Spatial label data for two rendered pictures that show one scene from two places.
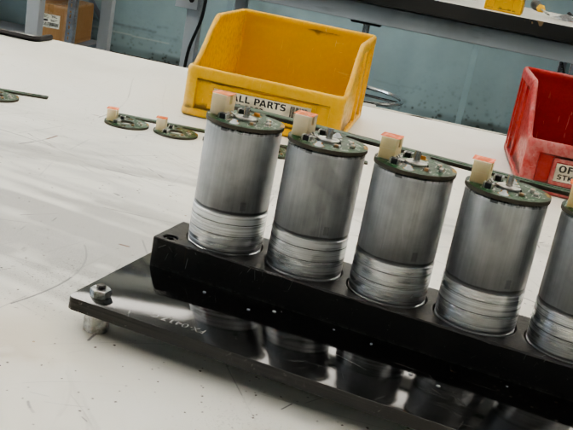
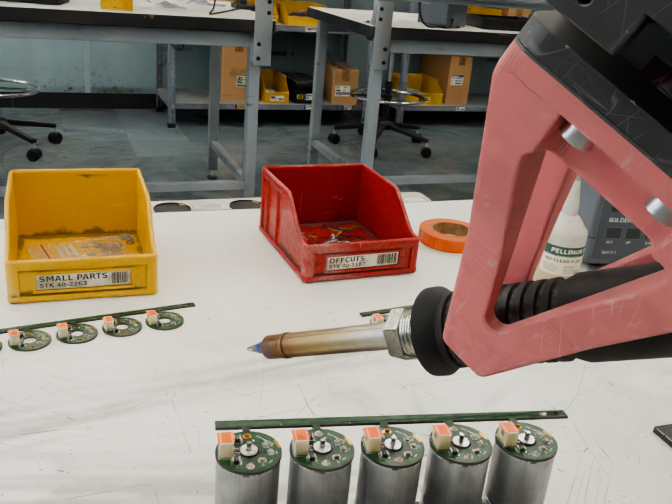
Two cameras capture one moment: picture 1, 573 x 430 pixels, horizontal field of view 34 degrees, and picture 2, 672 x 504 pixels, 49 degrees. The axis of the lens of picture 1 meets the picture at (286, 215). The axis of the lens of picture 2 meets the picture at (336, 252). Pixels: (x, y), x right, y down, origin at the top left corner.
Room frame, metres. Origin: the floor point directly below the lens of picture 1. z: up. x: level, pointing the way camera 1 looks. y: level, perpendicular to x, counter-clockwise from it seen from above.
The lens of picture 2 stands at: (0.08, 0.11, 0.99)
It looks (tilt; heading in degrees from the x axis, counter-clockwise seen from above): 22 degrees down; 330
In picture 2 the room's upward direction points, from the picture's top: 5 degrees clockwise
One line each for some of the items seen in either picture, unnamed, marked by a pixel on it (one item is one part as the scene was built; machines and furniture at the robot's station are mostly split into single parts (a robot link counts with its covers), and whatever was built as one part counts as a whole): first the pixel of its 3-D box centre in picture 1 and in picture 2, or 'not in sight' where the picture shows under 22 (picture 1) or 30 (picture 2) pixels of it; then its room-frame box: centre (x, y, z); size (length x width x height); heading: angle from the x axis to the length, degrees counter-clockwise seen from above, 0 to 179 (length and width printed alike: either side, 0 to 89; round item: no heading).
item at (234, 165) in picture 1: (233, 193); (246, 503); (0.29, 0.02, 0.79); 0.02 x 0.02 x 0.05
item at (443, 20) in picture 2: not in sight; (442, 12); (2.54, -1.69, 0.80); 0.15 x 0.12 x 0.10; 12
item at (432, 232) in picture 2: not in sight; (451, 235); (0.59, -0.30, 0.76); 0.06 x 0.06 x 0.01
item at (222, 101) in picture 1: (225, 103); (228, 444); (0.30, 0.03, 0.82); 0.01 x 0.01 x 0.01; 72
